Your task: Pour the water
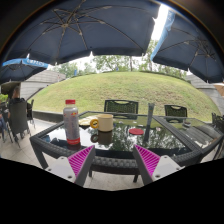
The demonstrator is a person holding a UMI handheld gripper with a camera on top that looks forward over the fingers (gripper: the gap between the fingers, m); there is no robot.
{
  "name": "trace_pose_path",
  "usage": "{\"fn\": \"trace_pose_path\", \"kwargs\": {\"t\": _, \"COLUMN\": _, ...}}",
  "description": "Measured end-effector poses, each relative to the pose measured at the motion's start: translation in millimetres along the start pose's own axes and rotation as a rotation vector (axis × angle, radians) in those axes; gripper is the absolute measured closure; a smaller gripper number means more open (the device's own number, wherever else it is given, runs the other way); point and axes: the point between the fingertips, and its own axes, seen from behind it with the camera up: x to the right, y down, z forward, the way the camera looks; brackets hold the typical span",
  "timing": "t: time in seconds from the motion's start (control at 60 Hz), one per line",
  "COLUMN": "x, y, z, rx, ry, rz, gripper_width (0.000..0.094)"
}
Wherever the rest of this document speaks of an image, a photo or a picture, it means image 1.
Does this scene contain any large dark blue umbrella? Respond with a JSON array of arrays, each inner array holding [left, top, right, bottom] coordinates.
[[2, 0, 159, 65]]

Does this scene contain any plastic bottle red cap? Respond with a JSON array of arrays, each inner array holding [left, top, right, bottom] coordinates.
[[63, 99, 80, 145]]

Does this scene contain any cream mug yellow handle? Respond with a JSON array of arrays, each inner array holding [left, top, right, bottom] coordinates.
[[90, 114, 113, 132]]

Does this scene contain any dark wicker chair centre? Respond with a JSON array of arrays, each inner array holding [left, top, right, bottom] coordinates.
[[104, 99, 138, 119]]

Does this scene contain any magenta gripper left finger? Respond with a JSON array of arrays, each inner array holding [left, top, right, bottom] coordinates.
[[46, 145, 95, 186]]

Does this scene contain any adjacent glass wicker table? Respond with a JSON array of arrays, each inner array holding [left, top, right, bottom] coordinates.
[[153, 114, 224, 161]]

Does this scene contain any dark wicker chair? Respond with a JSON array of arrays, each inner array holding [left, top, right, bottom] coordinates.
[[164, 104, 187, 123], [2, 102, 30, 143], [104, 99, 138, 119]]

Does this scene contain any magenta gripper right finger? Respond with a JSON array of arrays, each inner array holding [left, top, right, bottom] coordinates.
[[133, 144, 182, 185]]

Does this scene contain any seated person in black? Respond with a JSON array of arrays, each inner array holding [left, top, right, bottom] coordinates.
[[1, 85, 26, 121]]

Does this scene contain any glass top wicker table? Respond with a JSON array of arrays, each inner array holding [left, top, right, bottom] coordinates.
[[30, 111, 197, 177]]

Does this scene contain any right dark blue umbrella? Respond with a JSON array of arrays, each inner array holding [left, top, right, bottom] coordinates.
[[151, 10, 224, 83]]

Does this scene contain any dark wicker chair right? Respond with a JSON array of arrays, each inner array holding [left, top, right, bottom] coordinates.
[[164, 104, 187, 123]]

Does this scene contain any dark wicker chair left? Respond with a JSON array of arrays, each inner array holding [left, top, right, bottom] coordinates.
[[2, 102, 30, 143]]

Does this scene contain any red round coaster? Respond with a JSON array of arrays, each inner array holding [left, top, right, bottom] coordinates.
[[129, 128, 144, 135]]

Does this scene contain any grey umbrella pole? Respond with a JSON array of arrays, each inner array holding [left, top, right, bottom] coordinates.
[[143, 103, 155, 143]]

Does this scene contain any left blue umbrella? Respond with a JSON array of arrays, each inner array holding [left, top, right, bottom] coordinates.
[[0, 58, 48, 84]]

